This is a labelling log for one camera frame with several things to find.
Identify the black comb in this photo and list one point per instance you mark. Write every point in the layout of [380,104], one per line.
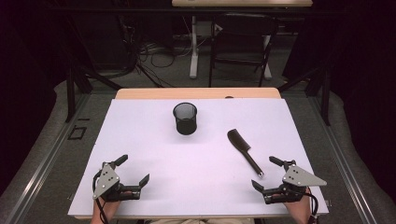
[244,149]

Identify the black mesh pen holder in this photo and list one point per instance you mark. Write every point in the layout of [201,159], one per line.
[186,123]

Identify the metal floor rail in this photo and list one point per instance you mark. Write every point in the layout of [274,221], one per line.
[342,168]
[40,168]

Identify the person's right hand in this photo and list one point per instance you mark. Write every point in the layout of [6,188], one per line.
[299,205]

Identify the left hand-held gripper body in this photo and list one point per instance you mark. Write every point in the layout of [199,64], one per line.
[107,180]

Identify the white table cover board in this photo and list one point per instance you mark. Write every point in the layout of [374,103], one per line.
[199,193]

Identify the black metal stand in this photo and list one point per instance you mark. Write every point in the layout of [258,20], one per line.
[325,96]
[71,93]

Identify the black chair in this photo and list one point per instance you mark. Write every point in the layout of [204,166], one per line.
[243,34]

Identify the white-legged wooden desk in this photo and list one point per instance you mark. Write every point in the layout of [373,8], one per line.
[194,56]

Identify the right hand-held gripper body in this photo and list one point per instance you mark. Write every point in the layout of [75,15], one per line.
[299,179]

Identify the person's left hand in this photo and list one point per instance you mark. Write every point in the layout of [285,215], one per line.
[109,207]

